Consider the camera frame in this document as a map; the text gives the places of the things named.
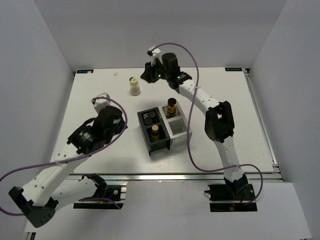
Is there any gold bottle black cap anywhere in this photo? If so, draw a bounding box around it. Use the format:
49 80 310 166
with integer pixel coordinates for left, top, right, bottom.
167 97 177 118

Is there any yellow-lid white powder bottle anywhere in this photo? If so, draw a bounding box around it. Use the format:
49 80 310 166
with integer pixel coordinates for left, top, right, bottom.
129 77 141 96

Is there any blue sticker left corner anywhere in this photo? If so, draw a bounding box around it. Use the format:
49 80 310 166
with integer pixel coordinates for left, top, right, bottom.
76 69 94 74

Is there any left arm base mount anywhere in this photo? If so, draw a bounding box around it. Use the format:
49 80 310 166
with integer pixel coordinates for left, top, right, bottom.
73 173 125 210

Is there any white organizer rack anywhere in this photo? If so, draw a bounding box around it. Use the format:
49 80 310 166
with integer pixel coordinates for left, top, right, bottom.
158 102 188 147

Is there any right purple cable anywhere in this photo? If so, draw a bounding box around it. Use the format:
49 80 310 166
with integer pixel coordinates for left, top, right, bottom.
149 43 265 206

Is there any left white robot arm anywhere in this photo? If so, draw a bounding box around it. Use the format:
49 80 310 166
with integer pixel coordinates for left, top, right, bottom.
8 106 128 228

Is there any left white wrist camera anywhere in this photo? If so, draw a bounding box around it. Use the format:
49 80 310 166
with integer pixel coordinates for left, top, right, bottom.
91 92 111 114

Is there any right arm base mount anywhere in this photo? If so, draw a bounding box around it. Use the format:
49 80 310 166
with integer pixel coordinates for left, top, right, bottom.
204 184 258 213

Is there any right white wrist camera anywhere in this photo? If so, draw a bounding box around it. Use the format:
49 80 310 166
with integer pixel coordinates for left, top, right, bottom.
147 46 161 67

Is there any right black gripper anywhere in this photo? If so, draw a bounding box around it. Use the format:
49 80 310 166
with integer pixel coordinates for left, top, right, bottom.
141 57 171 83

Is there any blue sticker corner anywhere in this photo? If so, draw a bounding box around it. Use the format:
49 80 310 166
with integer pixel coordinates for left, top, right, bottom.
224 67 243 72
76 69 94 74

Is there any black-cap spice jar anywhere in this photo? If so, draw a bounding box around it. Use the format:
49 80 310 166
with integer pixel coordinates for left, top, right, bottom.
144 117 153 125
148 111 156 119

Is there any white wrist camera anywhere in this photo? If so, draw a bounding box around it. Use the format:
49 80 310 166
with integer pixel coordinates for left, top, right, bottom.
91 92 111 114
147 46 161 67

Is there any blue sticker right corner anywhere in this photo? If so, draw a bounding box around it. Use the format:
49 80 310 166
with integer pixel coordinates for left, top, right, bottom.
224 67 243 72

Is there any black organizer rack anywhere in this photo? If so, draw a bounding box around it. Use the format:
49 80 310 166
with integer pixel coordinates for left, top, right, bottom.
137 107 171 156

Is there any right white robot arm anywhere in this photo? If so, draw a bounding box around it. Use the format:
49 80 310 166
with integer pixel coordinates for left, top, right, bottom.
141 48 248 200

